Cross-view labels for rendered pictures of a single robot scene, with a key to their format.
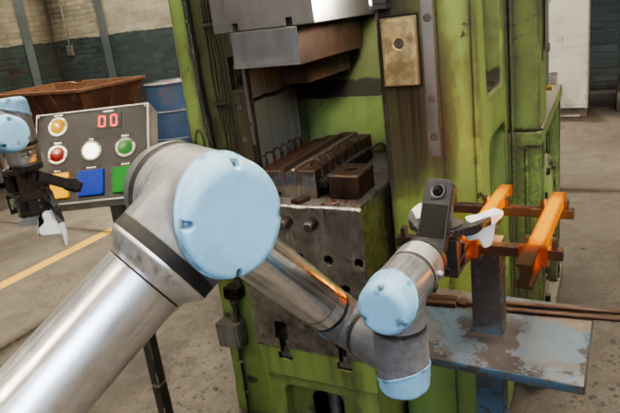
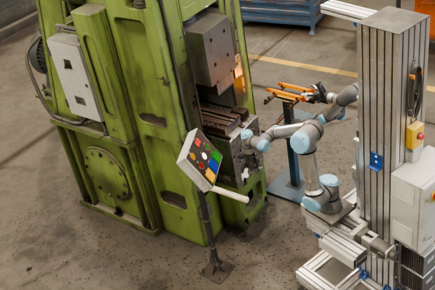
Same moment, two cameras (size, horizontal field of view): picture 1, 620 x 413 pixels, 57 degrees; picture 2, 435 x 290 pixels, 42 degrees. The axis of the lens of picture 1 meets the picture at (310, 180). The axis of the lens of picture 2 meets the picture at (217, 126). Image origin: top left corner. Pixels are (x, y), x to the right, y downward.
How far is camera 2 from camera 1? 4.02 m
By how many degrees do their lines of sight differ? 71
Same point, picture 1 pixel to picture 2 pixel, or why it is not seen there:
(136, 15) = not seen: outside the picture
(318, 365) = (252, 178)
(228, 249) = not seen: hidden behind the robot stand
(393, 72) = (237, 73)
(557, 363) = (308, 115)
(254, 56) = (223, 87)
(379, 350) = (343, 111)
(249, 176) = not seen: hidden behind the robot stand
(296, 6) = (232, 65)
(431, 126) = (243, 84)
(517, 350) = (301, 119)
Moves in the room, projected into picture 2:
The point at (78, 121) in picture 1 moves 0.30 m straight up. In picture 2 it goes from (193, 149) to (184, 109)
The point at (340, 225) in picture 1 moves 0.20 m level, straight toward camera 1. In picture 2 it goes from (254, 123) to (281, 123)
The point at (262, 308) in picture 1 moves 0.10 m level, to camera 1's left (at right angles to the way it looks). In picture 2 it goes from (239, 173) to (237, 182)
